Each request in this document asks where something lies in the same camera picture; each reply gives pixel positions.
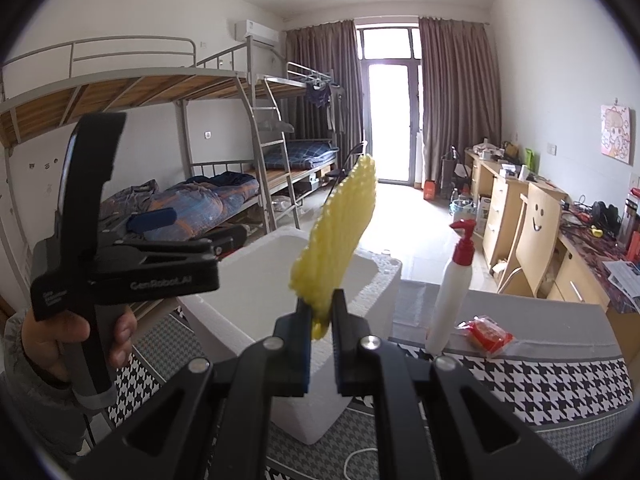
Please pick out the large metal bunk bed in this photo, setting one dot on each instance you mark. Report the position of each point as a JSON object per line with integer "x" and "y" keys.
{"x": 150, "y": 90}

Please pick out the printed papers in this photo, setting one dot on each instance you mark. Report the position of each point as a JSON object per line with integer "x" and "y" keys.
{"x": 622, "y": 280}

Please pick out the blue plaid quilt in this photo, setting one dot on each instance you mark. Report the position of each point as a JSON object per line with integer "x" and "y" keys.
{"x": 200, "y": 200}

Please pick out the person's left hand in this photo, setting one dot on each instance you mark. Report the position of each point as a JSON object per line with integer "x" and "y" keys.
{"x": 50, "y": 340}

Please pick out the orange floor bag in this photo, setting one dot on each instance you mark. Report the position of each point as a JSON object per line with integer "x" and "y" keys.
{"x": 430, "y": 190}

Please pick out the yellow foam net sleeve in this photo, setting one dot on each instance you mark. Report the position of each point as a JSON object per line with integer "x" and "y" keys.
{"x": 340, "y": 230}

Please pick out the wooden smiley face chair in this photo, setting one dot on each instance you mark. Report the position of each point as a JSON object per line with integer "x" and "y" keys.
{"x": 537, "y": 230}

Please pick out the white pump lotion bottle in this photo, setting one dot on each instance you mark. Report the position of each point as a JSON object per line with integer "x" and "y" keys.
{"x": 450, "y": 300}

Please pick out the houndstooth tablecloth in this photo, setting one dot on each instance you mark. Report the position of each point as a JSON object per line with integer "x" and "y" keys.
{"x": 525, "y": 385}

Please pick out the pink cartoon wall poster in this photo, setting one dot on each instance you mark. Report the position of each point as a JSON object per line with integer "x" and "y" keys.
{"x": 615, "y": 135}

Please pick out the white foam box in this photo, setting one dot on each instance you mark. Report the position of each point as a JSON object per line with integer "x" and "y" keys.
{"x": 250, "y": 300}

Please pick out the glass balcony door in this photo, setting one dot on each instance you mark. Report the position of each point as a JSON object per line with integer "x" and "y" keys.
{"x": 390, "y": 110}

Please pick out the hanging dark clothes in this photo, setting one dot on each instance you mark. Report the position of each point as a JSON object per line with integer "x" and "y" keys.
{"x": 320, "y": 95}

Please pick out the small metal bunk bed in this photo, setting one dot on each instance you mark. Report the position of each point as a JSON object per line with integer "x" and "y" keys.
{"x": 295, "y": 85}

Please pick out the white air conditioner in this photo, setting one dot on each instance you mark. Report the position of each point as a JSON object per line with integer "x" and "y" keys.
{"x": 256, "y": 32}

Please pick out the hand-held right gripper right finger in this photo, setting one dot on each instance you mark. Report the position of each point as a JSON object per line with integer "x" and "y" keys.
{"x": 342, "y": 345}

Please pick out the wide brown curtain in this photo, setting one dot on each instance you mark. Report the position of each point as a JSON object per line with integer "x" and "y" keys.
{"x": 320, "y": 60}

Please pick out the black headphones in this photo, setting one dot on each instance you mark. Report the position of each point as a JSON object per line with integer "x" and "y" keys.
{"x": 605, "y": 215}

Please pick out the narrow brown curtain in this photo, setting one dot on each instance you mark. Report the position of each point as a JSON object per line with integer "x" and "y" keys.
{"x": 455, "y": 90}

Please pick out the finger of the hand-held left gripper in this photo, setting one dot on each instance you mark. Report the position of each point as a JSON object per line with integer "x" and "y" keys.
{"x": 160, "y": 250}
{"x": 227, "y": 240}

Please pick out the green paper bag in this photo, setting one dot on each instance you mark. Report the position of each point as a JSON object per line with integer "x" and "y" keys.
{"x": 531, "y": 160}

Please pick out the long wooden desk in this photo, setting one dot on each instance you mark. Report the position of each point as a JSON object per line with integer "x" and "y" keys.
{"x": 500, "y": 195}

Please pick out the black folding chair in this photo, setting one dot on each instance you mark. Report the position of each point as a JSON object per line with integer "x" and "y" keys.
{"x": 347, "y": 165}

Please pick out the dark blue mattress bedding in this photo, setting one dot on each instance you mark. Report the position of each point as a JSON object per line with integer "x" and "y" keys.
{"x": 300, "y": 152}

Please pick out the red snack packet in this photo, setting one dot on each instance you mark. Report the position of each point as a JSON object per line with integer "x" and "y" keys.
{"x": 487, "y": 335}

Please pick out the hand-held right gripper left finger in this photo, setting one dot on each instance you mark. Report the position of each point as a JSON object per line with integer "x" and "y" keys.
{"x": 301, "y": 350}

